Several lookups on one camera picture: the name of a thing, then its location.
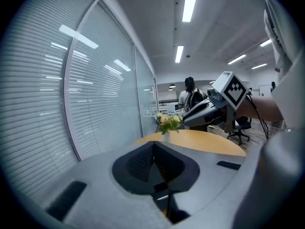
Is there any person's right forearm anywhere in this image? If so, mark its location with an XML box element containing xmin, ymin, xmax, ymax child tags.
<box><xmin>235</xmin><ymin>95</ymin><xmax>284</xmax><ymax>123</ymax></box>

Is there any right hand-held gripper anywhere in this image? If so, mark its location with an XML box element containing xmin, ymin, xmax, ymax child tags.
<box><xmin>183</xmin><ymin>71</ymin><xmax>248</xmax><ymax>133</ymax></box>

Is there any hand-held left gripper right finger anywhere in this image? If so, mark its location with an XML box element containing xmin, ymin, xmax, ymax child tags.
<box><xmin>152</xmin><ymin>141</ymin><xmax>246</xmax><ymax>224</ymax></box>

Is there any yellow flower bouquet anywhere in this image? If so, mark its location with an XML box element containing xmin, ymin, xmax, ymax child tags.
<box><xmin>156</xmin><ymin>112</ymin><xmax>183</xmax><ymax>135</ymax></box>

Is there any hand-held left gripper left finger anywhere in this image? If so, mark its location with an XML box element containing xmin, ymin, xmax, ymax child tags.
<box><xmin>40</xmin><ymin>141</ymin><xmax>173</xmax><ymax>224</ymax></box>

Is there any white board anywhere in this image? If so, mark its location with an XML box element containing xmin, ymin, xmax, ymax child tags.
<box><xmin>258</xmin><ymin>84</ymin><xmax>272</xmax><ymax>97</ymax></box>

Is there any white box on desk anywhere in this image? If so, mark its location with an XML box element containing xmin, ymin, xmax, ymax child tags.
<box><xmin>166</xmin><ymin>103</ymin><xmax>180</xmax><ymax>113</ymax></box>

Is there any black metal railing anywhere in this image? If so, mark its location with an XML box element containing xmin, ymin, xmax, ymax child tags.
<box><xmin>158</xmin><ymin>99</ymin><xmax>179</xmax><ymax>107</ymax></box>

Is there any black office chair with armrests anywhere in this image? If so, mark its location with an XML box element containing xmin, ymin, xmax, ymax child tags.
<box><xmin>227</xmin><ymin>117</ymin><xmax>252</xmax><ymax>146</ymax></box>

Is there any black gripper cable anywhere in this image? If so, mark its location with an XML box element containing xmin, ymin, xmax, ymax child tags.
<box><xmin>246</xmin><ymin>94</ymin><xmax>270</xmax><ymax>139</ymax></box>

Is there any person's beige shirt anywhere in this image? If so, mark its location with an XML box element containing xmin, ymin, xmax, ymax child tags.
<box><xmin>261</xmin><ymin>0</ymin><xmax>305</xmax><ymax>128</ymax></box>

